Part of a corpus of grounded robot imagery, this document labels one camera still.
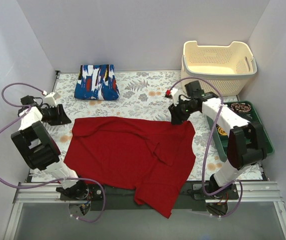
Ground cream plastic laundry basket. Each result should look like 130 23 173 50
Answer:
181 40 257 96

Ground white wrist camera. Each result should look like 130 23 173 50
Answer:
43 92 60 108
165 88 181 106

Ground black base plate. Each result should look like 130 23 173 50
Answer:
60 181 240 212

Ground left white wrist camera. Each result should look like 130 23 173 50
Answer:
43 92 60 108

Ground floral table mat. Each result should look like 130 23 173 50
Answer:
47 70 263 181

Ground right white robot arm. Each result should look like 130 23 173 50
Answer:
165 77 267 199

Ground green compartment tray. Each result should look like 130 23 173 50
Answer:
213 101 274 162

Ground aluminium rail frame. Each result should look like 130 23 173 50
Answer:
14 181 283 203

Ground brown patterned rolled belt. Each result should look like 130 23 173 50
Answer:
230 102 251 113

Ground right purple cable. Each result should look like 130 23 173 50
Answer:
166 76 243 218

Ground yellow rolled belt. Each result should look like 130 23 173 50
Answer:
217 126 227 136

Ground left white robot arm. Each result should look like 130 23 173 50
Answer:
11 92 89 200

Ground red garment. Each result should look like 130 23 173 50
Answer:
64 116 195 218

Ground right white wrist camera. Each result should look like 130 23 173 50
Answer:
165 88 181 106

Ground blue patterned trousers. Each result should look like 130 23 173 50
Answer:
74 64 120 101

